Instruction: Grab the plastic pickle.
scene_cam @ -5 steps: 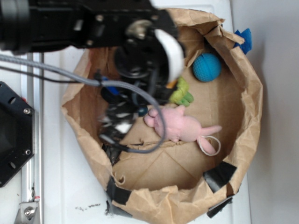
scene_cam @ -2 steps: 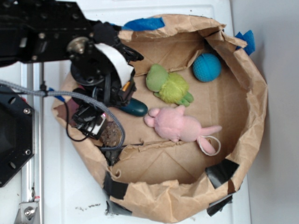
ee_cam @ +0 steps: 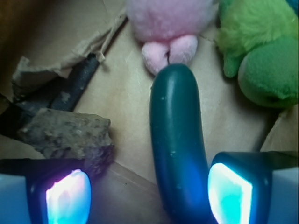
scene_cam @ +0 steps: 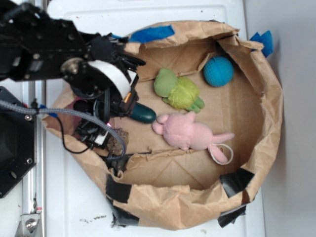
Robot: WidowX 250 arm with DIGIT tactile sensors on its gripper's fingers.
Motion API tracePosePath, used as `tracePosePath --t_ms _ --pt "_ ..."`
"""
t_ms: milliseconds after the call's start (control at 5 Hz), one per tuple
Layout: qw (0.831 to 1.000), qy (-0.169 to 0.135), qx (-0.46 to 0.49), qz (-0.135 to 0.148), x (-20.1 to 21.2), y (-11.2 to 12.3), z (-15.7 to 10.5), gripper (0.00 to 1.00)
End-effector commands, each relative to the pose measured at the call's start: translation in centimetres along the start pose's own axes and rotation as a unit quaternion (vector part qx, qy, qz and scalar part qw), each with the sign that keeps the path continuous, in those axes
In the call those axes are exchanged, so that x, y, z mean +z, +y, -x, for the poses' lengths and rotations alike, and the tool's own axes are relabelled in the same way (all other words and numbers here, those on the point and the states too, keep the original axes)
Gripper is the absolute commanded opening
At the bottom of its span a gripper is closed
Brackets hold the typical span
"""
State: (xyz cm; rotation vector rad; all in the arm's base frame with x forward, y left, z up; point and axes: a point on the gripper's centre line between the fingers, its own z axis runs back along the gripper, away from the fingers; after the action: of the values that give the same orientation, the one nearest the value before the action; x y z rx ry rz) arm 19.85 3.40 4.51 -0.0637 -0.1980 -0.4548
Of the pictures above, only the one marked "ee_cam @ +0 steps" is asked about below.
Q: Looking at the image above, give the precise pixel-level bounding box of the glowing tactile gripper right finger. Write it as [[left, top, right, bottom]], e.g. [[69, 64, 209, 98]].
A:
[[208, 151, 299, 224]]

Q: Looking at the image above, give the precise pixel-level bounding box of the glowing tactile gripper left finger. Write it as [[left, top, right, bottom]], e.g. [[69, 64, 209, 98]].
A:
[[0, 159, 92, 224]]

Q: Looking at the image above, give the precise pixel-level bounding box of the dark green plastic pickle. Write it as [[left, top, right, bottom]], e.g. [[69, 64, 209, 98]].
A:
[[149, 64, 212, 224]]

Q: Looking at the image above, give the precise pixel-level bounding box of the brown rock piece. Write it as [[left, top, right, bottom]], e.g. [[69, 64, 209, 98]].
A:
[[17, 108, 114, 176]]

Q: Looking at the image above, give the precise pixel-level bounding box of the brown paper bag container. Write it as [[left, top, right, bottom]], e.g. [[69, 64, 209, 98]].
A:
[[0, 0, 299, 224]]

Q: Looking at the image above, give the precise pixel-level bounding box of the green plush turtle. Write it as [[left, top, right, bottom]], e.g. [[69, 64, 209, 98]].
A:
[[215, 0, 299, 108]]

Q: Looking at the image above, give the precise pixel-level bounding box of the pink plush bunny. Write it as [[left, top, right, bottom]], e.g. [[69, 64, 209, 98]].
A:
[[126, 0, 214, 75]]

